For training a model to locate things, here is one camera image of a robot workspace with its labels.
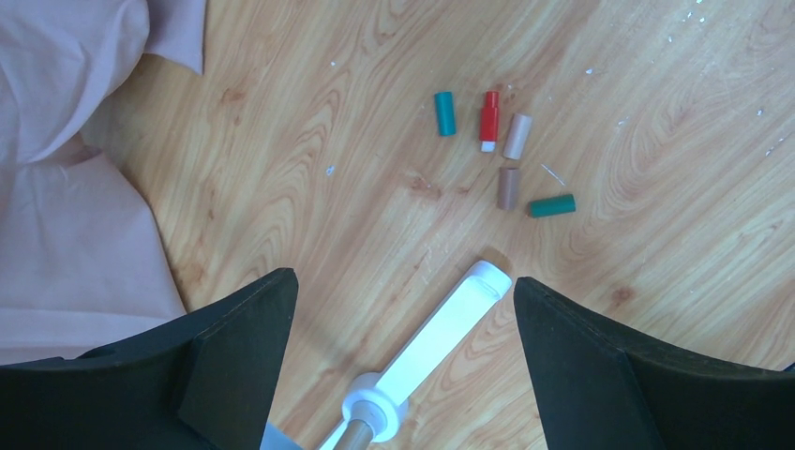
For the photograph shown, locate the pink shorts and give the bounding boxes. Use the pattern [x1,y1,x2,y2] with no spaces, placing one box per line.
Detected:
[1,1,206,365]

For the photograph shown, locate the white clothes rack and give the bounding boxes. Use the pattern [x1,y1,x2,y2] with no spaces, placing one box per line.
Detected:
[319,260,512,449]

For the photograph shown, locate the beige pen cap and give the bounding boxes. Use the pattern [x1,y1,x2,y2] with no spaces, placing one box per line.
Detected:
[502,113,533,160]

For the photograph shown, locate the red pen cap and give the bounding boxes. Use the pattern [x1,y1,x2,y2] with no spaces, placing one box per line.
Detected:
[479,91,500,153]

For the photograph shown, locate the brown pen cap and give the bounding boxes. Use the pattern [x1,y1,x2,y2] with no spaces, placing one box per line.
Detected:
[498,167,521,211]

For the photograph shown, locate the teal pen cap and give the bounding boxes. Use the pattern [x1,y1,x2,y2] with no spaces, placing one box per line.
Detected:
[434,91,457,137]

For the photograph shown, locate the green pen cap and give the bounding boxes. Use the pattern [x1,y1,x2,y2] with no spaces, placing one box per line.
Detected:
[528,194,577,218]

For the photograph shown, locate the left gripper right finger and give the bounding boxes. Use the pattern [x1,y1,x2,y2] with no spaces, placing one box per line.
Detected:
[514,277,794,449]

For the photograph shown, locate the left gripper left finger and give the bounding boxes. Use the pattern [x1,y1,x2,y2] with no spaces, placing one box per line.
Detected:
[1,268,299,449]

